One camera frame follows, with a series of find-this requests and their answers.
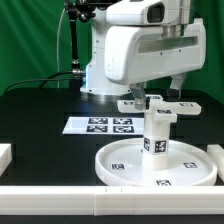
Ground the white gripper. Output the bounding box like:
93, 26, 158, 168
104, 19, 206, 111

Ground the white cross-shaped table base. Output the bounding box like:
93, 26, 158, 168
117, 95, 201, 123

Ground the white round table top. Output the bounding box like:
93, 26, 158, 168
95, 138, 217, 187

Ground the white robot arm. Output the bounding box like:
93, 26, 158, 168
85, 0, 206, 110

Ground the white marker sheet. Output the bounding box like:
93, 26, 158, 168
63, 117, 144, 135

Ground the white left barrier block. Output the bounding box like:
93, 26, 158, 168
0, 144, 12, 176

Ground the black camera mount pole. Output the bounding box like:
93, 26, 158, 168
64, 0, 112, 88

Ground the grey cable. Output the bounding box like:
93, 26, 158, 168
56, 7, 67, 89

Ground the black cable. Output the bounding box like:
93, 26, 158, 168
3, 70, 75, 94

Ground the white front barrier rail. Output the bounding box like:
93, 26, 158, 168
0, 186, 224, 216

